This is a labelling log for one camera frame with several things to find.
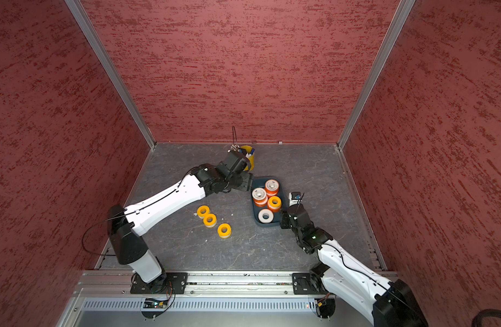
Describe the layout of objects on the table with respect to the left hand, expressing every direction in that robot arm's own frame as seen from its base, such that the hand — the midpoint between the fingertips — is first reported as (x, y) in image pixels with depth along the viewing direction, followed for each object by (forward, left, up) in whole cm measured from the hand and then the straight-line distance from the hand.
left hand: (244, 182), depth 78 cm
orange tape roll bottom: (+3, -6, -16) cm, 18 cm away
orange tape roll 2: (-3, -9, -20) cm, 22 cm away
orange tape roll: (+9, -12, -18) cm, 23 cm away
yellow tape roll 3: (-7, +16, -20) cm, 27 cm away
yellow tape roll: (0, -13, -18) cm, 22 cm away
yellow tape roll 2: (-5, +20, -20) cm, 29 cm away
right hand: (-6, -17, -15) cm, 23 cm away
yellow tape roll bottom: (-12, +9, -20) cm, 25 cm away
